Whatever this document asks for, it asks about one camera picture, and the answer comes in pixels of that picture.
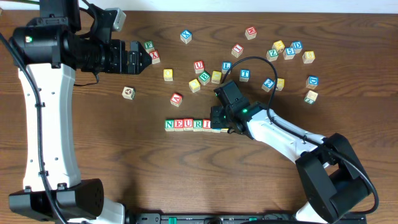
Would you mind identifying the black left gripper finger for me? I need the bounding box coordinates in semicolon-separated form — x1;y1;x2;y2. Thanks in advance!
136;51;152;74
136;41;149;58

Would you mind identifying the red i block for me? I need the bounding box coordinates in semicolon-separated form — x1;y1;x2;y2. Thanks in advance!
231;44;244;58
203;119;212;132

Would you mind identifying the green R wooden block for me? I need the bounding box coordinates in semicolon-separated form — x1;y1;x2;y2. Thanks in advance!
193;119;203;131

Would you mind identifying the red u block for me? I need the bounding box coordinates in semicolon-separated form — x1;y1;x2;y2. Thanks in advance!
194;60;205;74
183;118;193;131

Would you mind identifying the red E wooden block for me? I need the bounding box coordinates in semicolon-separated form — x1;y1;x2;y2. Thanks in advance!
174;119;184;131

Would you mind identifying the green N wooden block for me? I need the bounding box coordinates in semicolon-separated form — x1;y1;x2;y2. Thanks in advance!
164;119;175;131

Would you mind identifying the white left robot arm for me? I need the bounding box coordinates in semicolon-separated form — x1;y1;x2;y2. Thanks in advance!
4;1;152;223

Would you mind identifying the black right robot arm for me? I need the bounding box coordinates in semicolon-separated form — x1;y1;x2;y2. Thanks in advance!
211;81;374;223

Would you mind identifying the green F wooden block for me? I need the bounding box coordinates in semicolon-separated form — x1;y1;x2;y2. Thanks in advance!
144;40;155;53

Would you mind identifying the red X wooden block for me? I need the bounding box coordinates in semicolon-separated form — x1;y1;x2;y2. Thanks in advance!
149;50;160;64

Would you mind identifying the yellow O wooden block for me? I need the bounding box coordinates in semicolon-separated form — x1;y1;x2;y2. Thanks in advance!
164;68;174;82

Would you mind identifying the soccer ball O wooden block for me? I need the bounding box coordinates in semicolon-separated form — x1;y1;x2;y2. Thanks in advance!
122;86;136;100

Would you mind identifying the yellow block beside B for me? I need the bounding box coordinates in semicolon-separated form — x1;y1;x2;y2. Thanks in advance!
211;70;222;84

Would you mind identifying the blue X wooden block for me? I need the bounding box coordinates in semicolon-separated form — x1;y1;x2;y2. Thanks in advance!
180;30;192;44

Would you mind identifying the yellow acorn wooden block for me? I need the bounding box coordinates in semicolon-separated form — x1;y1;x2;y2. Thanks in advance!
188;79;201;93

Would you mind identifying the green B wooden block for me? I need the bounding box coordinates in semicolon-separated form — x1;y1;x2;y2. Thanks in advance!
198;71;211;85

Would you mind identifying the blue T wooden block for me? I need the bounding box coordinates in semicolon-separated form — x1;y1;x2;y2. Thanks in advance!
239;69;251;82

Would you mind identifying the red A wooden block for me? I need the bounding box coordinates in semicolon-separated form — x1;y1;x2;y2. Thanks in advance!
170;93;183;107

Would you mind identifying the blue L wooden block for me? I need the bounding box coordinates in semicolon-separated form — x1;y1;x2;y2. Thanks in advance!
221;61;232;74

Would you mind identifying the blue 2 wooden block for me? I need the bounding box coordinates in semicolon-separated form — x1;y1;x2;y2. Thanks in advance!
262;78;275;92

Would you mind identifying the yellow hammer wooden block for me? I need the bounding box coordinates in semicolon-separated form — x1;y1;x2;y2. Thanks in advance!
276;78;285;91

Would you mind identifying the green Z wooden block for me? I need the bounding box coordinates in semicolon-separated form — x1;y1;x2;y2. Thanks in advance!
266;49;279;62

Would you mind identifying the green white Z block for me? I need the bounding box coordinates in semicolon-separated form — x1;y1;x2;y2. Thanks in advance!
304;90;318;105

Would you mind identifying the red block far back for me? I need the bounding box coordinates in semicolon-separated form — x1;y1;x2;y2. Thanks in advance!
245;27;257;40

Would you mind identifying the yellow block behind Z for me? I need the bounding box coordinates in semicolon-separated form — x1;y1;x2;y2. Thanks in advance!
272;40;285;54

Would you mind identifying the blue 5 wooden block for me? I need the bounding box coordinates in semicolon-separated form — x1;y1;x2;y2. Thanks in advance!
283;47;295;60

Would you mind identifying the blue D block right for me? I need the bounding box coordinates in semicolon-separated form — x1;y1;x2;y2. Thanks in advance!
306;75;319;90

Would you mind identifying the blue d block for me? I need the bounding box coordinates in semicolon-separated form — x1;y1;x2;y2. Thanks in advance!
306;75;319;90
290;41;303;54

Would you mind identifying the blue D block upper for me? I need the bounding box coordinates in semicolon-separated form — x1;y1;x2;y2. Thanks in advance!
290;41;303;54

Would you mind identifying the yellow 8 wooden block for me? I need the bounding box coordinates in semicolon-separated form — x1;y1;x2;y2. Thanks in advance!
302;51;316;64

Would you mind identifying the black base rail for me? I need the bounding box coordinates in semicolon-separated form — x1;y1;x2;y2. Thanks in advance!
124;211;368;224

